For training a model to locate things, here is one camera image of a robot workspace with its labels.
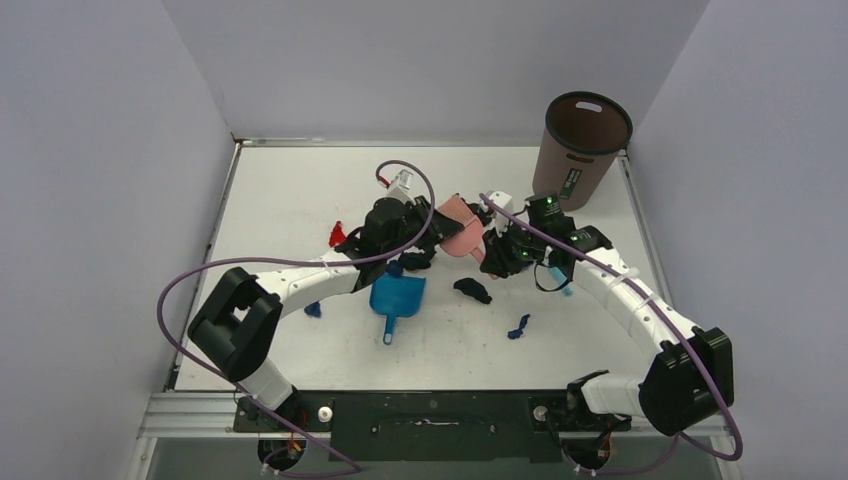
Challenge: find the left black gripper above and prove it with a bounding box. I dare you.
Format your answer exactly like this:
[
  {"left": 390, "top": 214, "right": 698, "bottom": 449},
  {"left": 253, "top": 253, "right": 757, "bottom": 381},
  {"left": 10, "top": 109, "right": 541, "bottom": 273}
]
[{"left": 383, "top": 196, "right": 463, "bottom": 260}]

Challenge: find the black paper scrap centre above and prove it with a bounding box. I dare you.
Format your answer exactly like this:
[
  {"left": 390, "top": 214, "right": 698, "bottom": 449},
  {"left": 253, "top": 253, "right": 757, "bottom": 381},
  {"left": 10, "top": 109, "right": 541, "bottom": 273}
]
[{"left": 453, "top": 277, "right": 492, "bottom": 305}]

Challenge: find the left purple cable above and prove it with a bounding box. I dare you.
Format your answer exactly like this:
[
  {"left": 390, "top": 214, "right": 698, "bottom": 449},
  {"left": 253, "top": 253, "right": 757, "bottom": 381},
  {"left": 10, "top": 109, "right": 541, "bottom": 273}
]
[{"left": 156, "top": 160, "right": 437, "bottom": 478}]

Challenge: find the brown waste bin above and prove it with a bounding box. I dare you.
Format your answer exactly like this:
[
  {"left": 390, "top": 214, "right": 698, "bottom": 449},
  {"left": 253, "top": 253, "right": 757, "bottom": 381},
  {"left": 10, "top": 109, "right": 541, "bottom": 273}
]
[{"left": 532, "top": 91, "right": 634, "bottom": 212}]

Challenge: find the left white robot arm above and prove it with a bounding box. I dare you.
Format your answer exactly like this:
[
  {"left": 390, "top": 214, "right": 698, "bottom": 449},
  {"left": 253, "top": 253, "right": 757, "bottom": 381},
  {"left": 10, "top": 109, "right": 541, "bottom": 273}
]
[{"left": 188, "top": 197, "right": 464, "bottom": 431}]

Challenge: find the teal paper scrap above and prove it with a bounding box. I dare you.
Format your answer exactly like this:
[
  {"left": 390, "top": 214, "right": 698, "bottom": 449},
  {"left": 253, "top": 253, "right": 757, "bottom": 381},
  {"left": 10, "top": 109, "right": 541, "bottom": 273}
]
[{"left": 547, "top": 267, "right": 573, "bottom": 297}]

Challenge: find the black paper scrap left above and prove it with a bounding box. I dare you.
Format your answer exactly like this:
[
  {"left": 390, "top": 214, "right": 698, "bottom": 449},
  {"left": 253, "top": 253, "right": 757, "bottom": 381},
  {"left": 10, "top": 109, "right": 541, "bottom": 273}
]
[{"left": 397, "top": 249, "right": 436, "bottom": 272}]

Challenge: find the dark blue scrap left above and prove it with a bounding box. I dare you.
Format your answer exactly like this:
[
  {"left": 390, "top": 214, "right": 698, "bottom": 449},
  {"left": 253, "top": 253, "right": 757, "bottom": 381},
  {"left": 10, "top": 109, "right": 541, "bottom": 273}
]
[{"left": 303, "top": 302, "right": 322, "bottom": 318}]

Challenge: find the purple cable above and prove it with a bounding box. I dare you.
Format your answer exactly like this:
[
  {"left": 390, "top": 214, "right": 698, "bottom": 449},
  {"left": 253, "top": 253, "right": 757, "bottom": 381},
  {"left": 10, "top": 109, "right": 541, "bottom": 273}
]
[
  {"left": 478, "top": 193, "right": 745, "bottom": 463},
  {"left": 156, "top": 160, "right": 437, "bottom": 478}
]

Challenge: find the black paper scrap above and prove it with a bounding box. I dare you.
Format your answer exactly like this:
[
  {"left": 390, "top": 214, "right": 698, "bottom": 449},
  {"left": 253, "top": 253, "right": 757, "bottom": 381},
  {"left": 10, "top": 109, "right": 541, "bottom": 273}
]
[
  {"left": 467, "top": 203, "right": 496, "bottom": 228},
  {"left": 453, "top": 277, "right": 492, "bottom": 305},
  {"left": 397, "top": 249, "right": 436, "bottom": 272}
]

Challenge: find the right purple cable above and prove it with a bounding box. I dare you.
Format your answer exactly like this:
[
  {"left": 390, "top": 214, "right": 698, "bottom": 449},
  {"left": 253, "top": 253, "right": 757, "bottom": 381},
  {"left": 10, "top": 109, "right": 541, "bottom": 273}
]
[{"left": 478, "top": 193, "right": 745, "bottom": 463}]

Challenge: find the red paper scrap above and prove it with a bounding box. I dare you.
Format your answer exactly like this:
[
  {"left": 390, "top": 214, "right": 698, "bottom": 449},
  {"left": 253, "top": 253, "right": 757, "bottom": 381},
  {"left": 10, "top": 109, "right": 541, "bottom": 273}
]
[{"left": 328, "top": 221, "right": 347, "bottom": 248}]

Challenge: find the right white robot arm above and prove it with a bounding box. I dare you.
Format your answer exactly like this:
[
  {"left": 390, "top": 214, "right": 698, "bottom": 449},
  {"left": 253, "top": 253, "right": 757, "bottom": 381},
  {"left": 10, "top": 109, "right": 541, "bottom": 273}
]
[{"left": 480, "top": 224, "right": 734, "bottom": 436}]

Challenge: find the black paper scrap far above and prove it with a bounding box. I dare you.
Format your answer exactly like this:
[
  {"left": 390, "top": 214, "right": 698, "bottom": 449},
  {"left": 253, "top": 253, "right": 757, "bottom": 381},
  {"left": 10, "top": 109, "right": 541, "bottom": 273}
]
[{"left": 467, "top": 203, "right": 496, "bottom": 228}]

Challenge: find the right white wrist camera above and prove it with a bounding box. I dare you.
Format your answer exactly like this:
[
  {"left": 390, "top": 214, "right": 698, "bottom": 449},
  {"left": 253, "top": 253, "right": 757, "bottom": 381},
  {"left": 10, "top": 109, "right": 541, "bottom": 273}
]
[{"left": 486, "top": 190, "right": 515, "bottom": 235}]

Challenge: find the blue dustpan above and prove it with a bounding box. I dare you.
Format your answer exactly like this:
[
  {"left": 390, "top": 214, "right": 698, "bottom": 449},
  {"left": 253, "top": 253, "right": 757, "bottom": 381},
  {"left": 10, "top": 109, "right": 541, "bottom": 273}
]
[{"left": 369, "top": 274, "right": 426, "bottom": 345}]

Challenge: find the pink hand brush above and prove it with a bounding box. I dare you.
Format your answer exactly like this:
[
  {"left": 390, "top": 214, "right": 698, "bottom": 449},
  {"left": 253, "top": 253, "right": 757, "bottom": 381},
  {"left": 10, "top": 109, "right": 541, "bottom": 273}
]
[{"left": 437, "top": 193, "right": 498, "bottom": 281}]

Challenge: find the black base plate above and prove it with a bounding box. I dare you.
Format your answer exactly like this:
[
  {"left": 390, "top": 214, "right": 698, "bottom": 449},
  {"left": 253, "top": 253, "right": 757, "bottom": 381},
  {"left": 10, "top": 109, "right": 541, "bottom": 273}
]
[{"left": 233, "top": 389, "right": 631, "bottom": 465}]

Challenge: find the dark blue scrap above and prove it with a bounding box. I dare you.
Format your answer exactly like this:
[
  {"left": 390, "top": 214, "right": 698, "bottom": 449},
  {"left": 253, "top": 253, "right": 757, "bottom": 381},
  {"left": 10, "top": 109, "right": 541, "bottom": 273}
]
[
  {"left": 303, "top": 302, "right": 322, "bottom": 318},
  {"left": 507, "top": 314, "right": 531, "bottom": 340},
  {"left": 385, "top": 260, "right": 404, "bottom": 278}
]

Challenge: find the dark blue scrap near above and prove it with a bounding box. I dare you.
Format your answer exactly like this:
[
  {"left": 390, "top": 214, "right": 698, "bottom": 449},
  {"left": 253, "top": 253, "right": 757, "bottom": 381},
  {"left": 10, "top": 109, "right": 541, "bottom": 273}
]
[{"left": 507, "top": 314, "right": 531, "bottom": 340}]

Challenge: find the dark blue scrap middle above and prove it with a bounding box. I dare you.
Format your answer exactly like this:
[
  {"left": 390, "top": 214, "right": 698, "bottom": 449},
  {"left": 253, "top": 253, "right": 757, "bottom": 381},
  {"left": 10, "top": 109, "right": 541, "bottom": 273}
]
[{"left": 385, "top": 260, "right": 404, "bottom": 278}]

